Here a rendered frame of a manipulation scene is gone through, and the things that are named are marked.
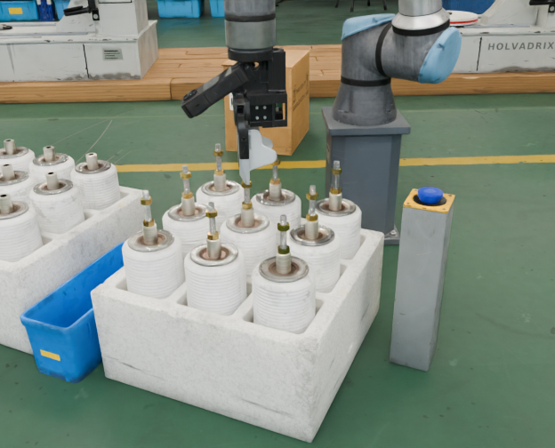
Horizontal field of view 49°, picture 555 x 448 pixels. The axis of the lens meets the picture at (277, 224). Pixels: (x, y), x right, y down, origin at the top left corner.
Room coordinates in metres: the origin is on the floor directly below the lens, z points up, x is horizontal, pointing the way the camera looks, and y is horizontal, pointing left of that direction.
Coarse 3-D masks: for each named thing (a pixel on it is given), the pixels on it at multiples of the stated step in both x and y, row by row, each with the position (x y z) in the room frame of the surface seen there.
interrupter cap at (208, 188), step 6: (228, 180) 1.12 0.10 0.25; (204, 186) 1.10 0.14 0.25; (210, 186) 1.10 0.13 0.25; (228, 186) 1.10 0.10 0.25; (234, 186) 1.09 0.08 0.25; (204, 192) 1.07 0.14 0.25; (210, 192) 1.07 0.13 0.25; (216, 192) 1.06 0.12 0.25; (222, 192) 1.06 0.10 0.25; (228, 192) 1.06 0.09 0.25; (234, 192) 1.06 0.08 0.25
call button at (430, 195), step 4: (420, 188) 0.89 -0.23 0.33; (424, 188) 0.89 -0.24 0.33; (428, 188) 0.89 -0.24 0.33; (432, 188) 0.89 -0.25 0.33; (436, 188) 0.89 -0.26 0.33; (420, 192) 0.88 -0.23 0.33; (424, 192) 0.88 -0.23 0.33; (428, 192) 0.88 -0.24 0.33; (432, 192) 0.88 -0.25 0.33; (436, 192) 0.88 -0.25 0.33; (440, 192) 0.88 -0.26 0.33; (420, 196) 0.87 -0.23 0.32; (424, 196) 0.87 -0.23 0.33; (428, 196) 0.87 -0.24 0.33; (432, 196) 0.86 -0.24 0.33; (436, 196) 0.86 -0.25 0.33; (440, 196) 0.87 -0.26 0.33; (424, 200) 0.87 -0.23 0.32; (428, 200) 0.87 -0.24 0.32; (432, 200) 0.86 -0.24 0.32; (436, 200) 0.87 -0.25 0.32
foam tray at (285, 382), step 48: (96, 288) 0.84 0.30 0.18; (336, 288) 0.83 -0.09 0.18; (144, 336) 0.79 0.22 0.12; (192, 336) 0.76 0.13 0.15; (240, 336) 0.72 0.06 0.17; (288, 336) 0.71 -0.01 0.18; (336, 336) 0.77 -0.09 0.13; (144, 384) 0.80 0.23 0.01; (192, 384) 0.76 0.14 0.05; (240, 384) 0.72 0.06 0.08; (288, 384) 0.69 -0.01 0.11; (336, 384) 0.78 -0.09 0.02; (288, 432) 0.69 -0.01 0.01
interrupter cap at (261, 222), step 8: (232, 216) 0.96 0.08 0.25; (240, 216) 0.96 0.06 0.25; (256, 216) 0.96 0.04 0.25; (264, 216) 0.95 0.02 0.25; (232, 224) 0.93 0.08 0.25; (240, 224) 0.93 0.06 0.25; (256, 224) 0.93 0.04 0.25; (264, 224) 0.92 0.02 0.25; (240, 232) 0.90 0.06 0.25; (248, 232) 0.90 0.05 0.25; (256, 232) 0.90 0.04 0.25
